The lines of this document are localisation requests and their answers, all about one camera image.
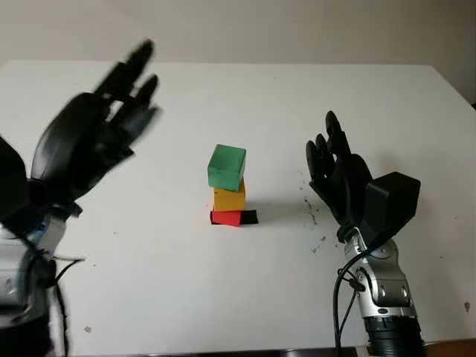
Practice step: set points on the black tape strip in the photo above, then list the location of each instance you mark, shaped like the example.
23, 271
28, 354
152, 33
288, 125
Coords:
250, 217

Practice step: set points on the yellow block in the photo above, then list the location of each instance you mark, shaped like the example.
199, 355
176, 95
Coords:
228, 201

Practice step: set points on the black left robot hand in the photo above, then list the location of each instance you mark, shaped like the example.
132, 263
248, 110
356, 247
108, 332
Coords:
78, 141

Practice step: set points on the red block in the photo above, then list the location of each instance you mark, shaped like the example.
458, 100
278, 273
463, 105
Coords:
227, 218

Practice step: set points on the green block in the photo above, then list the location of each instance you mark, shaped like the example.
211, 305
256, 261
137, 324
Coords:
225, 167

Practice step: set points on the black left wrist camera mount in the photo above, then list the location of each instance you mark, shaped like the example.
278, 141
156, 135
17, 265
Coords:
13, 186

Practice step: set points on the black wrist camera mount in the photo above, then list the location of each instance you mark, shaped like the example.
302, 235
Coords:
13, 186
394, 204

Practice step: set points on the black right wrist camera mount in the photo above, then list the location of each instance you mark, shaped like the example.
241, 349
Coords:
394, 204

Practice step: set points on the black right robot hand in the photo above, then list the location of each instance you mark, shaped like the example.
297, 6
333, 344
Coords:
346, 186

